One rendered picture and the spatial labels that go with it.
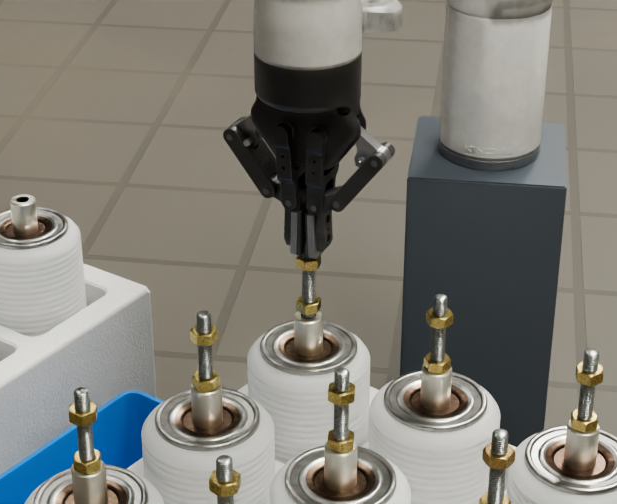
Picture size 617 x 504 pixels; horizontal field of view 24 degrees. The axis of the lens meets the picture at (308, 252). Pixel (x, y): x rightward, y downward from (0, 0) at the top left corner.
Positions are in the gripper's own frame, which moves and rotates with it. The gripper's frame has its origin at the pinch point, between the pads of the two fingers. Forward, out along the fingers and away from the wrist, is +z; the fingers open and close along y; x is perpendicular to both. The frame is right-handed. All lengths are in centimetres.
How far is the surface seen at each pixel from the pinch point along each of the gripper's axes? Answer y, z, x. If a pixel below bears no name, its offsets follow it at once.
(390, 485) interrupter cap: 12.1, 10.0, -13.9
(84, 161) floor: -63, 36, 67
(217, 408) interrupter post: -1.8, 8.9, -12.0
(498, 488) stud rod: 20.4, 5.1, -17.4
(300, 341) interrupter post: -0.2, 9.3, -1.0
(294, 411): 0.9, 13.1, -4.7
